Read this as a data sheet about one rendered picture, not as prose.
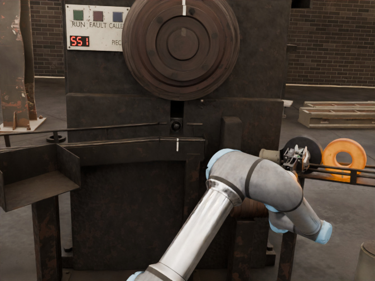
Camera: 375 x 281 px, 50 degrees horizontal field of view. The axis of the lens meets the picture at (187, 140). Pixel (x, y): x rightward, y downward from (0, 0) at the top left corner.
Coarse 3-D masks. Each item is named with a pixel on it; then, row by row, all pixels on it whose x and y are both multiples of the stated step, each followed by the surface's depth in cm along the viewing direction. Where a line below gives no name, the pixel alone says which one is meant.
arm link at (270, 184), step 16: (256, 176) 105; (272, 176) 104; (288, 176) 107; (256, 192) 106; (272, 192) 104; (288, 192) 105; (288, 208) 108; (304, 208) 115; (304, 224) 122; (320, 224) 131; (320, 240) 132
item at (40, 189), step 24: (48, 144) 155; (0, 168) 146; (24, 168) 152; (48, 168) 158; (72, 168) 149; (0, 192) 132; (24, 192) 143; (48, 192) 142; (48, 216) 149; (48, 240) 151; (48, 264) 154
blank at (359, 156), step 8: (328, 144) 156; (336, 144) 153; (344, 144) 151; (352, 144) 150; (328, 152) 155; (336, 152) 153; (352, 152) 150; (360, 152) 149; (328, 160) 156; (360, 160) 150; (328, 168) 156; (360, 168) 150; (336, 176) 156; (344, 176) 154
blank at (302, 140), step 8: (296, 136) 162; (304, 136) 159; (288, 144) 162; (296, 144) 161; (304, 144) 159; (312, 144) 157; (312, 152) 158; (320, 152) 157; (312, 160) 159; (320, 160) 157
